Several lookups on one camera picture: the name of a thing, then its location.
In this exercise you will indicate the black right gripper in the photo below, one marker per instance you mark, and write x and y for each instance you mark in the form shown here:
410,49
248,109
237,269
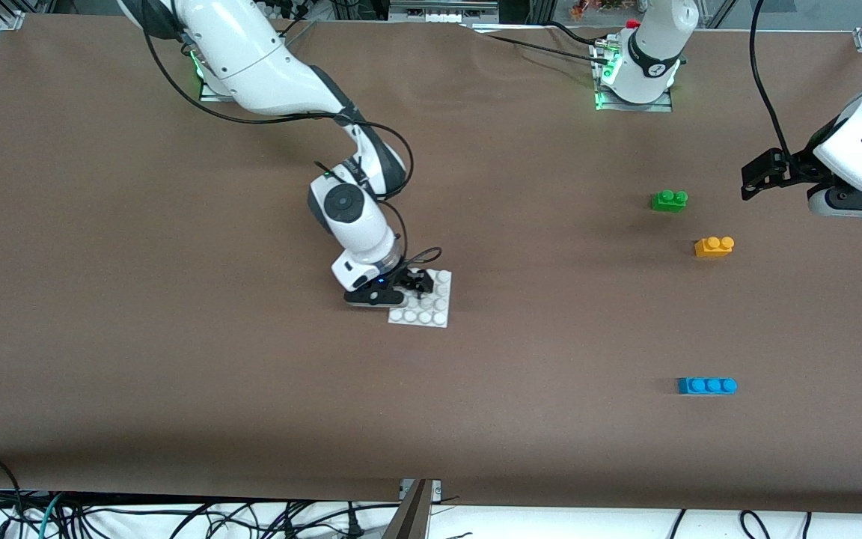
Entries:
409,278

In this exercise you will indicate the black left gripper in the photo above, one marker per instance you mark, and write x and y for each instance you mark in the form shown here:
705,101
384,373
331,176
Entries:
796,166

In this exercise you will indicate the white studded base plate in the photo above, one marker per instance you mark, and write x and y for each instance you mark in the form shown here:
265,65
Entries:
431,311

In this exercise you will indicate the yellow two-stud block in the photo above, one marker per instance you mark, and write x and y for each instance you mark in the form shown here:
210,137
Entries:
713,249

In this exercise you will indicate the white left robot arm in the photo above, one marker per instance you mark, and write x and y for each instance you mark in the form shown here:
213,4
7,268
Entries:
655,45

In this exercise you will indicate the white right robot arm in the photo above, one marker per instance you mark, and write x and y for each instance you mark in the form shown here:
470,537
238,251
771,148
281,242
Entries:
251,52

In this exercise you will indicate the green two-stud block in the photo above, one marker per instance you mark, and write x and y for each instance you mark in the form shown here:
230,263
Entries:
669,203

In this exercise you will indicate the blue three-stud block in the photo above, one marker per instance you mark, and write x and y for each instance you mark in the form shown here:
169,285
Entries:
706,386

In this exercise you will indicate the brown table cover sheet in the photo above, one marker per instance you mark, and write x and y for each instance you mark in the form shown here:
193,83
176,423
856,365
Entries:
431,389

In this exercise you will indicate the silver aluminium profile bar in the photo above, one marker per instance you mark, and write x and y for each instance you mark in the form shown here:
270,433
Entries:
410,516

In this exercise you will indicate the silver aluminium frame rail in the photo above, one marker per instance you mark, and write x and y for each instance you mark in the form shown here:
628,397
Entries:
431,11

